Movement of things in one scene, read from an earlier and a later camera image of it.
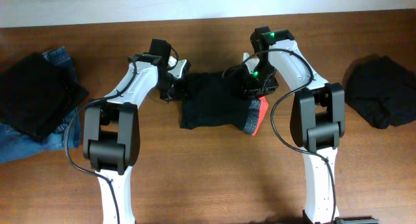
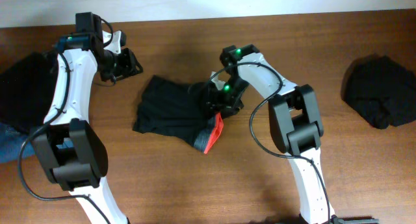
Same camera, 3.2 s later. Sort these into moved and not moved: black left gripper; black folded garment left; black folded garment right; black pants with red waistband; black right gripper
Moved: black pants with red waistband; black left gripper; black right gripper
Not moved: black folded garment left; black folded garment right
